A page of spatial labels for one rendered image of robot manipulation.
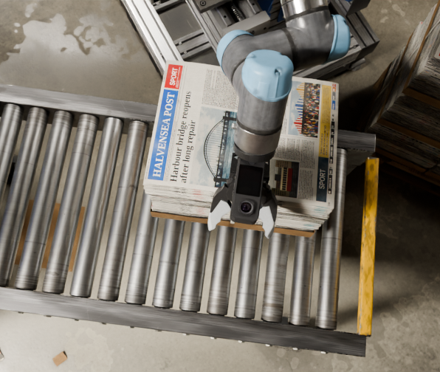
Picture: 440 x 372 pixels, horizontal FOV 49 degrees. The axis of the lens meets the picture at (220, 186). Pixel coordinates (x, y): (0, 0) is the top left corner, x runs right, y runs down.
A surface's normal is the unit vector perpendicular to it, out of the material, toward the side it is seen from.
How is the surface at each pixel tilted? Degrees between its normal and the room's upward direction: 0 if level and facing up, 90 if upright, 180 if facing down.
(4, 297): 0
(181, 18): 0
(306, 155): 5
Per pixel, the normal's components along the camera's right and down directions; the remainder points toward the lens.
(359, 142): 0.04, -0.25
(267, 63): 0.10, -0.75
